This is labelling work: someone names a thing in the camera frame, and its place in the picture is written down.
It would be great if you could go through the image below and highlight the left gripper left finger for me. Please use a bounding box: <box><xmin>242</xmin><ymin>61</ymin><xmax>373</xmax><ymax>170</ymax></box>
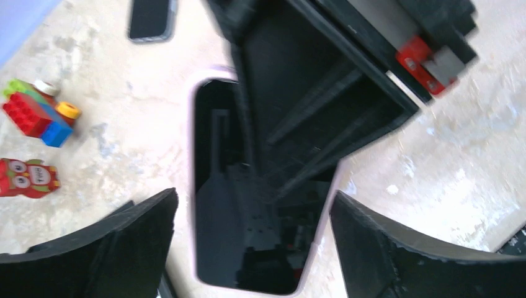
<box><xmin>1</xmin><ymin>188</ymin><xmax>178</xmax><ymax>297</ymax></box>

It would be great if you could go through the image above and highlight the colourful toy brick car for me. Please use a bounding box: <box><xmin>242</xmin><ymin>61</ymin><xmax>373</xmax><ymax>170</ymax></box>
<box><xmin>2</xmin><ymin>79</ymin><xmax>82</xmax><ymax>148</ymax></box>

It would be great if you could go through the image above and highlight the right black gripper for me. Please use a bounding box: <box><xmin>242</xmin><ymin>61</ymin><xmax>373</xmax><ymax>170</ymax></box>
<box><xmin>208</xmin><ymin>1</ymin><xmax>478</xmax><ymax>194</ymax></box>

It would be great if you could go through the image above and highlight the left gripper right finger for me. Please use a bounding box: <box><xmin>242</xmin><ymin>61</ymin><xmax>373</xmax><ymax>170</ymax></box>
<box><xmin>330</xmin><ymin>191</ymin><xmax>525</xmax><ymax>297</ymax></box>

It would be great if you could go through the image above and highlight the red owl toy block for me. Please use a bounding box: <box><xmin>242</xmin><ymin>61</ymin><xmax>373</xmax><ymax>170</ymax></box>
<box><xmin>1</xmin><ymin>158</ymin><xmax>61</xmax><ymax>199</ymax></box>

